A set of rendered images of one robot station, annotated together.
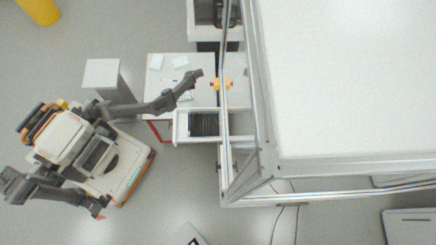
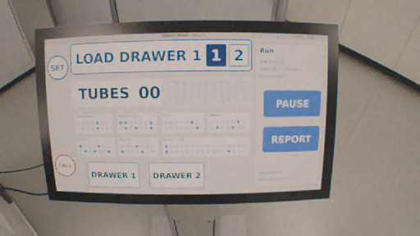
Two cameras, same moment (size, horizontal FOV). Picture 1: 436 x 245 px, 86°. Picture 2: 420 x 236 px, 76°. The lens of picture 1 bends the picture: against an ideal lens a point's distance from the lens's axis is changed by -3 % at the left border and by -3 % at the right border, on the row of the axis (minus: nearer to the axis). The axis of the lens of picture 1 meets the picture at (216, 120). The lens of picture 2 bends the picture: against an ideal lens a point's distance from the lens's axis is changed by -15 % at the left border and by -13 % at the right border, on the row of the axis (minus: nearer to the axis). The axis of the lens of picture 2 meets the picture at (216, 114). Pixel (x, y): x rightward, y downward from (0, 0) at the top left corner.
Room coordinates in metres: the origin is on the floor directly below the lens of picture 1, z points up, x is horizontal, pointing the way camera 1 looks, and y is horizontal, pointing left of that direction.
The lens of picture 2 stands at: (-0.17, 0.43, 1.46)
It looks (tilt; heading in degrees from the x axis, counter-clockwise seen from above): 49 degrees down; 224
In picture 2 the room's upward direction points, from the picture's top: 2 degrees clockwise
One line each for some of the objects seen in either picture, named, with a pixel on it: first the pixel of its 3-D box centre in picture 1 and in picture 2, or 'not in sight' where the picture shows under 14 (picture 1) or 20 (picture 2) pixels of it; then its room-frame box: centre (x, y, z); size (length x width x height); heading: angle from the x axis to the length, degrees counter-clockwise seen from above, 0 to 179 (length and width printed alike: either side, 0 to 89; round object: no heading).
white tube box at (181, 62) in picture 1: (180, 63); not in sight; (1.18, 0.34, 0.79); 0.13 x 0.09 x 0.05; 117
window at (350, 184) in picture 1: (353, 185); not in sight; (0.16, -0.57, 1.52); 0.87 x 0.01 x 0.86; 97
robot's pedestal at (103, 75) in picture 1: (116, 94); not in sight; (1.04, 1.00, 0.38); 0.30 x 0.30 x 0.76; 7
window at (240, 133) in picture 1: (231, 86); not in sight; (0.59, -0.06, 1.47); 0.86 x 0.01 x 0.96; 7
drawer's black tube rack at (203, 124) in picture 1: (203, 124); not in sight; (0.61, 0.09, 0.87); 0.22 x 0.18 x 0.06; 97
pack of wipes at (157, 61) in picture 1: (157, 62); not in sight; (1.17, 0.54, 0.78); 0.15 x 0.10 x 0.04; 173
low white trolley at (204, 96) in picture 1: (184, 103); not in sight; (1.00, 0.32, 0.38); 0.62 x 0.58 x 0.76; 7
